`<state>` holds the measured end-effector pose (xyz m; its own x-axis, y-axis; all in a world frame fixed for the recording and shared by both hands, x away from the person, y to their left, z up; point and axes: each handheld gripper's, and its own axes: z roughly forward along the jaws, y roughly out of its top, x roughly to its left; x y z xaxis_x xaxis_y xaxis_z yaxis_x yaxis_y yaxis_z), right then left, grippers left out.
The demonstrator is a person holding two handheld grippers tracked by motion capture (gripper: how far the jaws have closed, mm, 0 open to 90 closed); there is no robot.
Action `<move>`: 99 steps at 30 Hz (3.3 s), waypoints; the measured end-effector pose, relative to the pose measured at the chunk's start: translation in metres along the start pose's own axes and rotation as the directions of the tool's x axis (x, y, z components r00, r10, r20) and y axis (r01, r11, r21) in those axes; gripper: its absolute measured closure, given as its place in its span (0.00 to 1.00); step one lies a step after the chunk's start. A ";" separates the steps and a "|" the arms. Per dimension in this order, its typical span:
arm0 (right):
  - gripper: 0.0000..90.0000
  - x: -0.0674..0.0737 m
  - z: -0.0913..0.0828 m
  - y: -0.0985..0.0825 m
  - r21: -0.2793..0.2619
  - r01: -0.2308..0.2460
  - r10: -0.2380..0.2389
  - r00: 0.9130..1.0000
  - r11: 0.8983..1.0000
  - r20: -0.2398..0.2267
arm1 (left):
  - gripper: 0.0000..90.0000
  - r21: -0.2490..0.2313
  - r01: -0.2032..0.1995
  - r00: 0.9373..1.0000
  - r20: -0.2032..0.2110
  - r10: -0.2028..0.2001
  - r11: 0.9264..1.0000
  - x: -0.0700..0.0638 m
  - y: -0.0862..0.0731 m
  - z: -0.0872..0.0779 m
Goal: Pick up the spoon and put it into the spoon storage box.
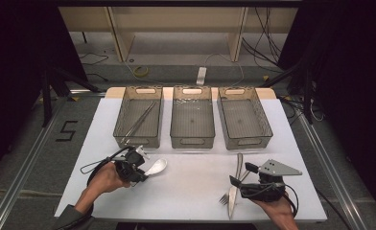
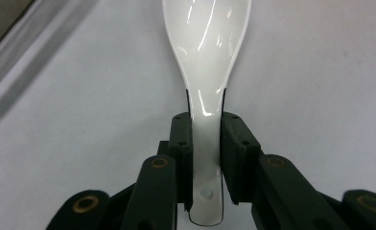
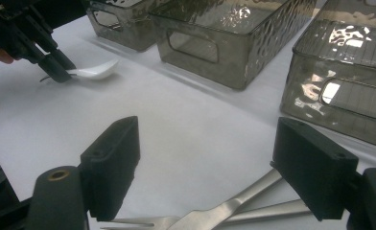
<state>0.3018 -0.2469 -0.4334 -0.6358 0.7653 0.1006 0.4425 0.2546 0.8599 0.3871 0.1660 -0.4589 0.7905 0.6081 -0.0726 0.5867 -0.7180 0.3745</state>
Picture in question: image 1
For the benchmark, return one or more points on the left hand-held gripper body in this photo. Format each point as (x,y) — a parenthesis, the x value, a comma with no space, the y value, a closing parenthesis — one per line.
(125,167)

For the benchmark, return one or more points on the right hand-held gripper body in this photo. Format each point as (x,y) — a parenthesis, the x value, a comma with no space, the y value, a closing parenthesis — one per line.
(266,191)

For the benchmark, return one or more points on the metal table knife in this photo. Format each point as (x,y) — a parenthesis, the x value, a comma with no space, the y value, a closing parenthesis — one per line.
(232,198)

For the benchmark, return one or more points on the white ceramic spoon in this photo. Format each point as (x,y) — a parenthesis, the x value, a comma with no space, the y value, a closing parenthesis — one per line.
(157,166)

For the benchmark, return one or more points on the metal fork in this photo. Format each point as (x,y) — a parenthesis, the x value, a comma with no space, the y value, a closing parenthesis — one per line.
(223,199)

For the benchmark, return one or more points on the metal chopstick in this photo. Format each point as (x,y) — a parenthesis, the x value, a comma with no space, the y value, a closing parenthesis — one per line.
(143,119)
(136,124)

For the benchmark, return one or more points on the smoky clear plastic bin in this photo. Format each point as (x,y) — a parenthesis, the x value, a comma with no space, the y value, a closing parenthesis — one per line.
(192,124)
(128,111)
(245,124)

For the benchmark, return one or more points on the person's left hand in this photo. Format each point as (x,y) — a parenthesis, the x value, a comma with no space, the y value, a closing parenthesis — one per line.
(106,179)

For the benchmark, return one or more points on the black metal stand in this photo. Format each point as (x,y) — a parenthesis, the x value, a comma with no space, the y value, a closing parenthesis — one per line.
(307,96)
(47,96)

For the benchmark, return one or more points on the yellow tape roll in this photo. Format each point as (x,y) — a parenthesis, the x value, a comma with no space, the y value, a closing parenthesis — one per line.
(141,71)

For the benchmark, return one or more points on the white power strip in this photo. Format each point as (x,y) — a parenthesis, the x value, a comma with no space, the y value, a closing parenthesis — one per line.
(201,76)

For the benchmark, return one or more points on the black curtain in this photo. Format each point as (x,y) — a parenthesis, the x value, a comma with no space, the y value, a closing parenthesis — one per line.
(352,80)
(16,64)

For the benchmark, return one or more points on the beige wooden desk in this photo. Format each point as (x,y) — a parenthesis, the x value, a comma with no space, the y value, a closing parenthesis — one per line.
(176,19)

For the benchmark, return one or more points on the aluminium rail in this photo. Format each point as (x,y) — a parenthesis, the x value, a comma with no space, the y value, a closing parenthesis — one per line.
(333,172)
(19,172)

